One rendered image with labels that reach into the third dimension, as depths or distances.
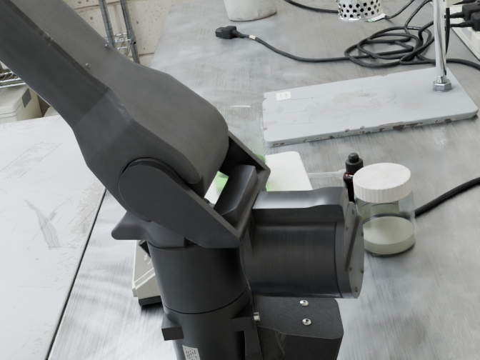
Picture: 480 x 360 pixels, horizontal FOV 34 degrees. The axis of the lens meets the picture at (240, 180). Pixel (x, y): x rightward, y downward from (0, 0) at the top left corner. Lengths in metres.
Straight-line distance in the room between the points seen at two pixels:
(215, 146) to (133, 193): 0.06
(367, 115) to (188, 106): 0.71
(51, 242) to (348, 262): 0.59
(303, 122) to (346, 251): 0.71
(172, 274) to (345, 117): 0.70
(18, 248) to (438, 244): 0.50
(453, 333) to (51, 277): 0.44
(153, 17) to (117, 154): 2.83
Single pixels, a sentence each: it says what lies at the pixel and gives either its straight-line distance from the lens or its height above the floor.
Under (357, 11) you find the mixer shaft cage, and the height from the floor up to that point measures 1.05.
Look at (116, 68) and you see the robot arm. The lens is 0.45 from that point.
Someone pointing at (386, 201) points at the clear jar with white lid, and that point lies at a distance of 0.80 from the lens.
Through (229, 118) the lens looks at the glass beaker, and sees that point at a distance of 0.80.
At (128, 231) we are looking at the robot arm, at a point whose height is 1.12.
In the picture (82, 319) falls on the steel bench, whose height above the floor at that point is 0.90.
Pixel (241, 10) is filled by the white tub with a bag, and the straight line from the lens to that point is 1.75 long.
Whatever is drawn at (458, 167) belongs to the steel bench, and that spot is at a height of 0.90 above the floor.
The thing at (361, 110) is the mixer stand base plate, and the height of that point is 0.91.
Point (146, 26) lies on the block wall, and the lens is 3.27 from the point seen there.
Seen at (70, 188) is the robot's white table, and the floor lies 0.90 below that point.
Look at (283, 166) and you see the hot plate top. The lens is 0.84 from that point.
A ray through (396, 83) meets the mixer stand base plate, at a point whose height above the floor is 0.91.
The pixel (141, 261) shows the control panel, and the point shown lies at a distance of 0.83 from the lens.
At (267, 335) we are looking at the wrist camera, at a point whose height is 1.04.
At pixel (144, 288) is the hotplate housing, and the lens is 0.80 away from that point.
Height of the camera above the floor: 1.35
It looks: 26 degrees down
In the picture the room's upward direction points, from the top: 10 degrees counter-clockwise
